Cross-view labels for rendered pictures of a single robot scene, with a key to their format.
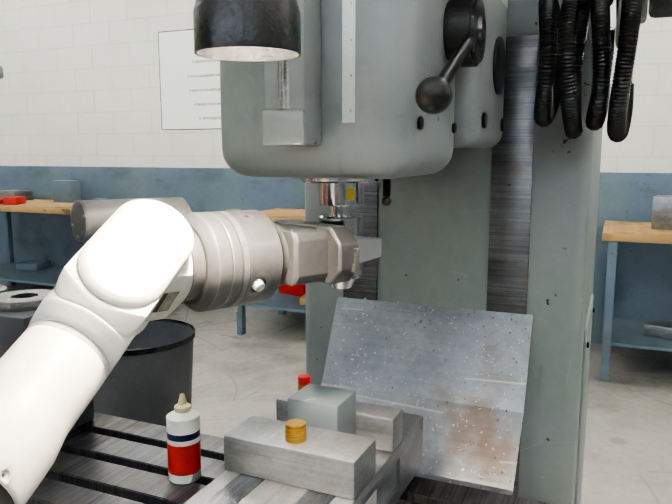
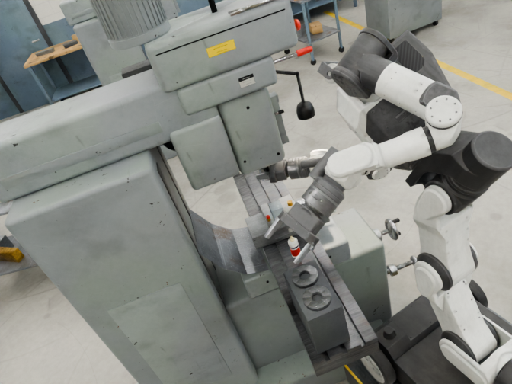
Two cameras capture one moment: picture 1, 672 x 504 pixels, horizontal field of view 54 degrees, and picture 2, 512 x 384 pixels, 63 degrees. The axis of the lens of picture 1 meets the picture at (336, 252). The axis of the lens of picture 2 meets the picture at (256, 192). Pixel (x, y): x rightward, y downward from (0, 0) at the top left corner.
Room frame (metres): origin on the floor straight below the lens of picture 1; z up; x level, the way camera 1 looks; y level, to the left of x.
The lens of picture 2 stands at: (1.41, 1.25, 2.19)
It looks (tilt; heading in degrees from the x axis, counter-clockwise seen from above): 36 degrees down; 242
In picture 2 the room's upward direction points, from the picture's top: 19 degrees counter-clockwise
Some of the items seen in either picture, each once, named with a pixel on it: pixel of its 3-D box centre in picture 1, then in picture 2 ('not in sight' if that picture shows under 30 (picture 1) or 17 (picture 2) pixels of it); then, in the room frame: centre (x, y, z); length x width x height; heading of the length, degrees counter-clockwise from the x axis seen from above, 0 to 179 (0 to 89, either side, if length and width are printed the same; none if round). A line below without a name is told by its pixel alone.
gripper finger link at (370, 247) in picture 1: (360, 250); not in sight; (0.66, -0.03, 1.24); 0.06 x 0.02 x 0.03; 132
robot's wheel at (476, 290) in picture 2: not in sight; (465, 293); (0.24, 0.62, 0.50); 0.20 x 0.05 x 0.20; 81
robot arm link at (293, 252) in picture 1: (271, 256); (286, 170); (0.63, 0.06, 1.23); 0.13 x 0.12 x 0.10; 42
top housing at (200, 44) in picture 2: not in sight; (217, 36); (0.70, -0.01, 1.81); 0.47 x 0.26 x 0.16; 157
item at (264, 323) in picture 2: not in sight; (305, 291); (0.67, 0.00, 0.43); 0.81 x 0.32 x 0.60; 157
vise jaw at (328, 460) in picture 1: (299, 454); (289, 209); (0.64, 0.04, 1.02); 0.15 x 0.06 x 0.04; 66
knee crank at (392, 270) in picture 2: not in sight; (406, 264); (0.26, 0.33, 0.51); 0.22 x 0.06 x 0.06; 157
